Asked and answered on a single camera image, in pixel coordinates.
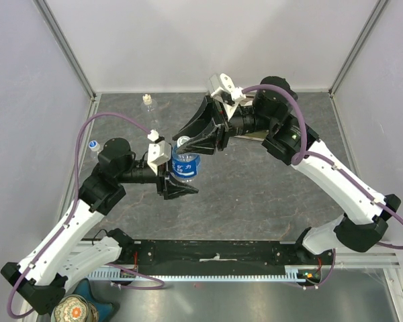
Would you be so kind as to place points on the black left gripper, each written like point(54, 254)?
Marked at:
point(168, 184)

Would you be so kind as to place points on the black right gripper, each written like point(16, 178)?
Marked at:
point(206, 141)

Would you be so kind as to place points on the blue label plastic bottle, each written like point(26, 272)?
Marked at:
point(185, 166)

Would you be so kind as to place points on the clear bottle with notched cap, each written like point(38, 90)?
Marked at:
point(151, 115)

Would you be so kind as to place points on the cream notched bottle cap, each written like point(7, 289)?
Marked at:
point(147, 99)

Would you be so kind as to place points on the clear wide plastic bottle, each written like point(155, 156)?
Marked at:
point(94, 154)

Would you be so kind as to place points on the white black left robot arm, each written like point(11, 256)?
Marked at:
point(44, 276)

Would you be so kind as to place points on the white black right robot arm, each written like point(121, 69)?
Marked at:
point(271, 106)

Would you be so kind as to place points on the metal serving tray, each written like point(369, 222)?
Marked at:
point(257, 136)

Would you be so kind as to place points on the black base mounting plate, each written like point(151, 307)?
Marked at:
point(186, 257)

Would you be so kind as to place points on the blue star shaped dish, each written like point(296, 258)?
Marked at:
point(105, 310)

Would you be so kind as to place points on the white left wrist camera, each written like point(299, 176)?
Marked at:
point(159, 151)

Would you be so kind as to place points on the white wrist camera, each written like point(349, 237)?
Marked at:
point(159, 151)
point(222, 89)

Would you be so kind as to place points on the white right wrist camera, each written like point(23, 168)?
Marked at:
point(222, 89)

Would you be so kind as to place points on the light blue cable duct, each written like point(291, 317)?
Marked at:
point(108, 273)

